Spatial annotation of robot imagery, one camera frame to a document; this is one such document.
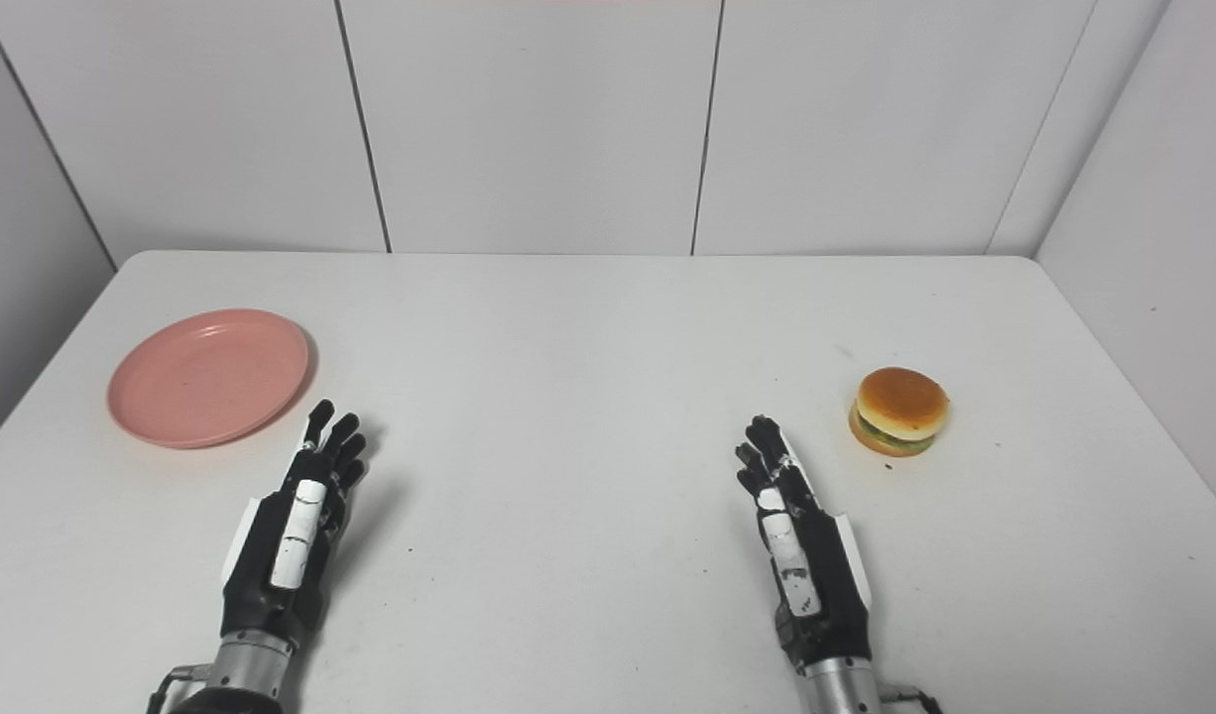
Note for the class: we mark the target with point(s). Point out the pink round plate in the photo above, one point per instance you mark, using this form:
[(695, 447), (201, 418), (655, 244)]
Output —
[(207, 379)]

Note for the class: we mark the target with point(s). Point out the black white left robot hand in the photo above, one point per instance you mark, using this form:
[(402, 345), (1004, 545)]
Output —
[(271, 565)]

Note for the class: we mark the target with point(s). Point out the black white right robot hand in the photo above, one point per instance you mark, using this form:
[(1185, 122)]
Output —
[(826, 585)]

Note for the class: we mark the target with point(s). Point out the toy hamburger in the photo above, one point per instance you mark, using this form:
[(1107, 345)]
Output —
[(902, 405)]

